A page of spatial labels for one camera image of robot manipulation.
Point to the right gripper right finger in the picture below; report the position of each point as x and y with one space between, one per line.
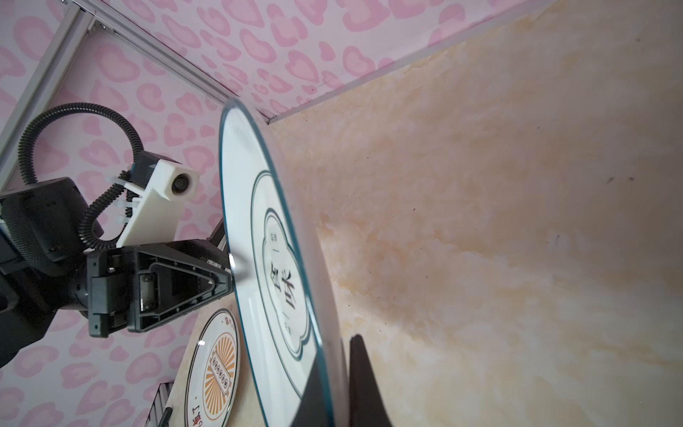
366 405

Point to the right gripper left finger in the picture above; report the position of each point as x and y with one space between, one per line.
312 411

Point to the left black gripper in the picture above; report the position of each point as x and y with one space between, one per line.
141 288

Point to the white plate grey cloud outline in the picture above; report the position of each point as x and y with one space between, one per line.
282 286

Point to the large orange sunburst plate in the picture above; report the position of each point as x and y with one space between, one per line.
214 372

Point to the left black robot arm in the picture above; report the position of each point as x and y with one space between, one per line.
53 258

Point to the black marker pen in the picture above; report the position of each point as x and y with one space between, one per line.
164 420

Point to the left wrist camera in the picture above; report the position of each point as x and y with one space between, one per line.
162 187

